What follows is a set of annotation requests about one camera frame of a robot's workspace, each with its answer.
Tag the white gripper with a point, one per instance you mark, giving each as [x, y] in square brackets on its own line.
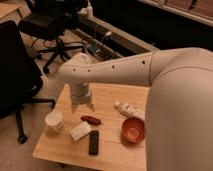
[81, 94]

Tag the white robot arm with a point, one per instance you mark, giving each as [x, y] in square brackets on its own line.
[179, 107]

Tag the black remote control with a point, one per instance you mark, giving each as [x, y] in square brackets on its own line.
[94, 142]

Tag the wooden table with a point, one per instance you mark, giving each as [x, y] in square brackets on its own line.
[114, 154]

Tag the white tube bottle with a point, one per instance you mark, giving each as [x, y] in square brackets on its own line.
[129, 110]

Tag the red bowl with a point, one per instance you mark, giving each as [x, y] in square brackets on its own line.
[133, 130]

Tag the black chair at left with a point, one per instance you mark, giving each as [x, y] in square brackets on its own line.
[20, 77]

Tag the black office chair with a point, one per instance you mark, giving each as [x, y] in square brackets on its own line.
[48, 19]

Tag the white spray bottle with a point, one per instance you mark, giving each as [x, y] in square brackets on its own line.
[88, 11]

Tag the power strip with cables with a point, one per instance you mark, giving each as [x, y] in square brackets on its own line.
[99, 50]

